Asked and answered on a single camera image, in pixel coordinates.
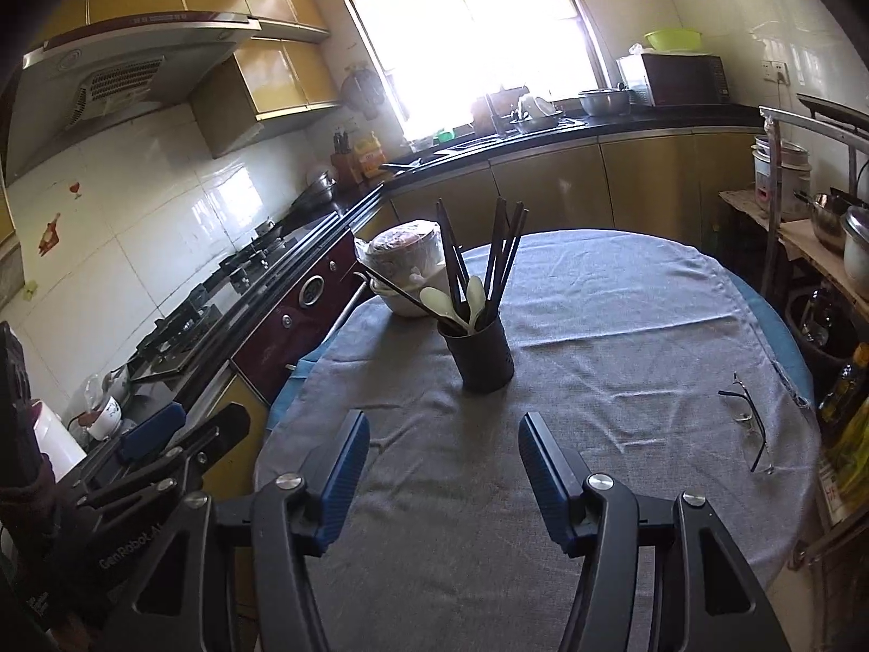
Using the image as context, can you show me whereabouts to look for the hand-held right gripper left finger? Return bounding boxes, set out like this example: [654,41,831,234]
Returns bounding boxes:
[112,409,372,652]

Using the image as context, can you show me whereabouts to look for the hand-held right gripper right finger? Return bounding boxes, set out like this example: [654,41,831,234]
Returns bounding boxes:
[518,412,792,652]

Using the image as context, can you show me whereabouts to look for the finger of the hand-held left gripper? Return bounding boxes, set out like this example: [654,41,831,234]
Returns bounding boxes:
[78,402,187,483]
[68,404,252,524]

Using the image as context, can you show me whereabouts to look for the black utensil holder cup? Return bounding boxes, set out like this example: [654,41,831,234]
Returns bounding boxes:
[436,309,515,396]

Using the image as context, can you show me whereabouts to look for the long white plastic spoon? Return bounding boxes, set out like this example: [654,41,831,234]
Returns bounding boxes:
[464,275,487,331]

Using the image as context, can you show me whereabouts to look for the short white soup spoon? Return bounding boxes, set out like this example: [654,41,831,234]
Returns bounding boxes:
[419,285,471,328]

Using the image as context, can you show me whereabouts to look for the bunch of dark chopsticks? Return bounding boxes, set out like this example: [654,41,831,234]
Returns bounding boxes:
[367,196,531,338]

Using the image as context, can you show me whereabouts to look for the person's left forearm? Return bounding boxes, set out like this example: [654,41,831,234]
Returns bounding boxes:
[0,465,61,558]

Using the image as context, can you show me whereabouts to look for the yellow base cabinet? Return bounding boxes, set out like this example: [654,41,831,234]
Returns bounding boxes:
[196,372,274,498]

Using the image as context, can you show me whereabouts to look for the small patterned white bowl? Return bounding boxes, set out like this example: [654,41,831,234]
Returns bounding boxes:
[87,397,124,440]

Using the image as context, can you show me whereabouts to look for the blue table cover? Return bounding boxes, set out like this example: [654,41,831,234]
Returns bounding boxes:
[267,280,814,433]

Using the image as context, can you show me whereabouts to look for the grey tablecloth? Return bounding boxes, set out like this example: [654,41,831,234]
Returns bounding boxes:
[254,229,822,652]

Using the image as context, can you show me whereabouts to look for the white kitchen appliance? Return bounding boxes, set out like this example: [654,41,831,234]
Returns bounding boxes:
[30,403,87,485]

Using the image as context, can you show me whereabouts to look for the black gas stove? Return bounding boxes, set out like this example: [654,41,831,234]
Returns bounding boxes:
[128,214,342,383]

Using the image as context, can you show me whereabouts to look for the dark red built-in oven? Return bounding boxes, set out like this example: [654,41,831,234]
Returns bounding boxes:
[230,231,371,406]

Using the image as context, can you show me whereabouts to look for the eyeglasses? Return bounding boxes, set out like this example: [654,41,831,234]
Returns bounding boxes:
[717,371,777,475]

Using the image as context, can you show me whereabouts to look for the plastic-wrapped bowl stack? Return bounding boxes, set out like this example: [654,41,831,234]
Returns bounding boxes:
[356,218,450,286]

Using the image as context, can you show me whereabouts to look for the knife block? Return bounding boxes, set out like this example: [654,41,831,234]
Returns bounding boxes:
[330,131,365,192]

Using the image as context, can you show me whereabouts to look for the yellow bottle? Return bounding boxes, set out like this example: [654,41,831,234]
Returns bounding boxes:
[356,132,385,179]

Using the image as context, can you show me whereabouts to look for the yellow plastic bag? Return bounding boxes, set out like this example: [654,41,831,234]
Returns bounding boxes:
[823,414,869,512]

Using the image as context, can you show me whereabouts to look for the long yellow base cabinets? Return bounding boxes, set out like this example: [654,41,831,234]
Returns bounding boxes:
[382,128,766,247]

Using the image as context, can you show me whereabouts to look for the clear glass bottle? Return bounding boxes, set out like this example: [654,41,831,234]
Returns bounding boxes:
[800,288,833,348]

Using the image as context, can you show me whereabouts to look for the cooking oil bottle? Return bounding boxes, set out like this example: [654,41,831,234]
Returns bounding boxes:
[817,342,869,423]

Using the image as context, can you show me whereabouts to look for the black bucket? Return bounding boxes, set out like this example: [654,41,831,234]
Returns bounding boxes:
[786,289,860,372]

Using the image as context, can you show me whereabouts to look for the round hanging kitchen board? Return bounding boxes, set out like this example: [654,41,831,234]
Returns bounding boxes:
[338,64,385,117]

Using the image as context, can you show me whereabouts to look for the silver range hood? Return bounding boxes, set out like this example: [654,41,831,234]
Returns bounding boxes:
[5,9,263,186]

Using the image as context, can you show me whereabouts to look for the white bowl by sink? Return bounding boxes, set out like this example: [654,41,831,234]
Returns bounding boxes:
[509,91,565,134]

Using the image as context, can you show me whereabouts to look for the metal pot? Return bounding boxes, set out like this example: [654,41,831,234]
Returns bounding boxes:
[577,88,634,117]

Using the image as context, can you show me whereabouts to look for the white rice cooker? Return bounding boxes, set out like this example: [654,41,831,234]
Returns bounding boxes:
[751,136,813,219]

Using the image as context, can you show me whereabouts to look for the aluminium pot with lid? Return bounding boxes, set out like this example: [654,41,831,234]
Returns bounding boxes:
[841,205,869,284]

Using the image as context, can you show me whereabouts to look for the black microwave oven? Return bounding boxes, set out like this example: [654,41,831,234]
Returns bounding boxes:
[615,53,732,108]

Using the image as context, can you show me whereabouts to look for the metal storage rack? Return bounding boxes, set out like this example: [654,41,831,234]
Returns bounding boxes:
[756,104,869,561]

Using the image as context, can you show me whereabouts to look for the kitchen window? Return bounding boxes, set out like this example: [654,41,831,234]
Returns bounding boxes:
[319,0,613,151]

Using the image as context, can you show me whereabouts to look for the green plastic basin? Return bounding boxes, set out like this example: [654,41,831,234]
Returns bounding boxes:
[643,28,704,54]

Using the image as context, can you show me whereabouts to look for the black flat cooker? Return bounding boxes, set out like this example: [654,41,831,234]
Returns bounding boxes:
[795,92,869,125]

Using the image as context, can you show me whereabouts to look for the brown wall sticker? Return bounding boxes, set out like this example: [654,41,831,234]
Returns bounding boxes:
[36,213,64,258]

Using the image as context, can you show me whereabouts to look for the yellow wall cabinet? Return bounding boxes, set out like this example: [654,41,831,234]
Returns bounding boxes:
[41,0,342,159]

